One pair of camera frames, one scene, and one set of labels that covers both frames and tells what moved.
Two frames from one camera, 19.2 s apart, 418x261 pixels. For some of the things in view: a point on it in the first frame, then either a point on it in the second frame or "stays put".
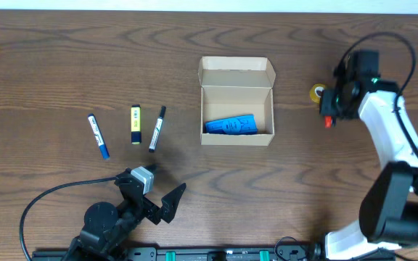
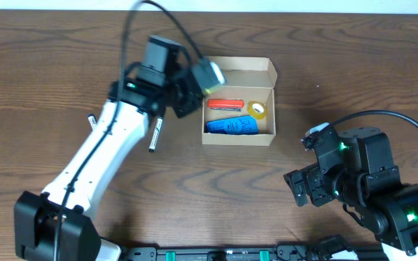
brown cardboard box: [233, 86] stays put
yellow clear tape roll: [312, 92] → [251, 112]
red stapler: [328, 122] → [226, 104]
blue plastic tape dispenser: [239, 125] stays put
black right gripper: [326, 105] → [313, 177]
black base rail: [179, 254] stays put
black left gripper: [167, 206] → [189, 104]
